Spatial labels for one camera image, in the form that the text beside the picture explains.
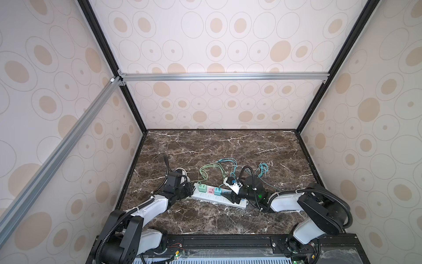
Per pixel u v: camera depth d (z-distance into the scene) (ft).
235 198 2.49
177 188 2.35
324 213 1.46
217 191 2.73
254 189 2.17
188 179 3.09
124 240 1.35
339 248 2.40
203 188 2.76
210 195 2.85
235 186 2.44
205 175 3.07
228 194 2.53
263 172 3.19
